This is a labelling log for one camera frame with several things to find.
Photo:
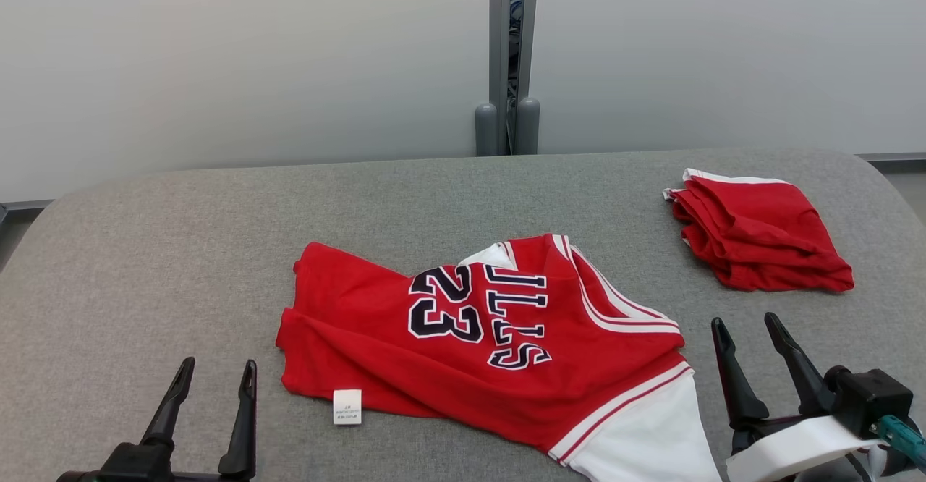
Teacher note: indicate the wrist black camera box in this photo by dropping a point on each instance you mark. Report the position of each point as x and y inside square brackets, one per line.
[872, 399]
[137, 464]

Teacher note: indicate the red shorts white side panel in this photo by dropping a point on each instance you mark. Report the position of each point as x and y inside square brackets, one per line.
[759, 236]

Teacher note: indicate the grey partition post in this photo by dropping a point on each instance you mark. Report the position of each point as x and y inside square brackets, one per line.
[528, 127]
[499, 33]

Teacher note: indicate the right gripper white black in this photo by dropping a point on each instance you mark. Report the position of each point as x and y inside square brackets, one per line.
[796, 449]

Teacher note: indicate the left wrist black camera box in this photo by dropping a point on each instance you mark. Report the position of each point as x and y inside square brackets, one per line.
[137, 464]

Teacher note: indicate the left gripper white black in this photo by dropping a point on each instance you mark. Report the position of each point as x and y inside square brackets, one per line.
[217, 479]

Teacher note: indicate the red Bulls 23 jersey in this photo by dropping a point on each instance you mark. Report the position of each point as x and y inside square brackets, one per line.
[405, 366]

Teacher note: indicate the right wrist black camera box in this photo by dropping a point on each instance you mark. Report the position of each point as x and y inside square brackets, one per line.
[872, 399]

